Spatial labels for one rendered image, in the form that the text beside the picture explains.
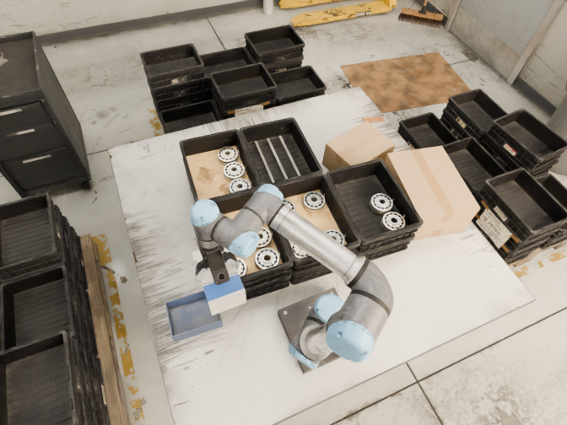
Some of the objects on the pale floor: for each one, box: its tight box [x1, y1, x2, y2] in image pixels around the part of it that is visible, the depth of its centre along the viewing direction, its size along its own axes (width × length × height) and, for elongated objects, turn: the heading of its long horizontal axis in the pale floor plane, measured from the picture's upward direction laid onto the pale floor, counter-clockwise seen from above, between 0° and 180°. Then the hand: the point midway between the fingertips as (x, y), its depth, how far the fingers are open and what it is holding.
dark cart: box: [0, 31, 92, 198], centre depth 257 cm, size 60×45×90 cm
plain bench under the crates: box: [107, 86, 536, 425], centre depth 223 cm, size 160×160×70 cm
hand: (218, 275), depth 130 cm, fingers closed on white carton, 14 cm apart
